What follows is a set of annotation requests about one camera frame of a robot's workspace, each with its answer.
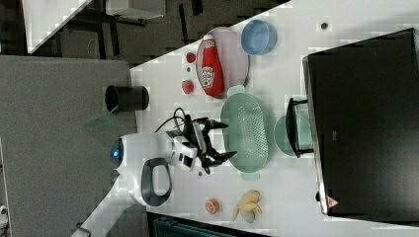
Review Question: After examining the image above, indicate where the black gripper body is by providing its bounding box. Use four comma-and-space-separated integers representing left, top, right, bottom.
183, 115, 210, 175

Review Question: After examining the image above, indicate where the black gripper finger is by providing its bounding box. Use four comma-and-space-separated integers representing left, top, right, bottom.
207, 151, 236, 167
209, 119, 227, 130

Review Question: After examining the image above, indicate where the green oval strainer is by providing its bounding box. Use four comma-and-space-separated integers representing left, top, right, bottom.
220, 85, 269, 181

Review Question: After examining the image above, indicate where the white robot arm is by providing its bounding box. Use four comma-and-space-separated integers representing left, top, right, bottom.
71, 116, 235, 237

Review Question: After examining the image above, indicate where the lower red strawberry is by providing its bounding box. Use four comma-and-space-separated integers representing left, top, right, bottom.
182, 80, 195, 95

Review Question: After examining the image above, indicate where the red strawberry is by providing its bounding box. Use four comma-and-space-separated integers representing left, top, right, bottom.
182, 80, 195, 95
186, 52, 197, 63

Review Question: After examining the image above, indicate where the red ketchup bottle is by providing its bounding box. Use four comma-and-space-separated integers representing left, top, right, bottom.
202, 35, 224, 97

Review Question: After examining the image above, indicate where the yellow banana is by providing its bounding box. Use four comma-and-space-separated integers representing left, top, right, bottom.
232, 190, 262, 223

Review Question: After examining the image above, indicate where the upper red strawberry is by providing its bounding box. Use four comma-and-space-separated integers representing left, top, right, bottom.
186, 52, 197, 63

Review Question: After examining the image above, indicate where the black utensil cup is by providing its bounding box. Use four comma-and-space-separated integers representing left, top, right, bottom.
105, 86, 149, 112

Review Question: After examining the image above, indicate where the pink round plate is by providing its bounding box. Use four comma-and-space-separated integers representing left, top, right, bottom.
209, 27, 249, 98

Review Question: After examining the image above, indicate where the green mug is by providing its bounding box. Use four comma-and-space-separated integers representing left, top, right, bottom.
274, 116, 313, 157

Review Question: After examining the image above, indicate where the blue bowl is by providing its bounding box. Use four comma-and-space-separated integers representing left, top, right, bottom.
241, 20, 278, 55

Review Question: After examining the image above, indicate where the green spatula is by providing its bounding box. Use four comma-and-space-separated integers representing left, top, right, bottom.
83, 106, 119, 129

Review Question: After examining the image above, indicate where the black toaster oven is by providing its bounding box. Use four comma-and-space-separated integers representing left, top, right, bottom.
302, 29, 419, 226

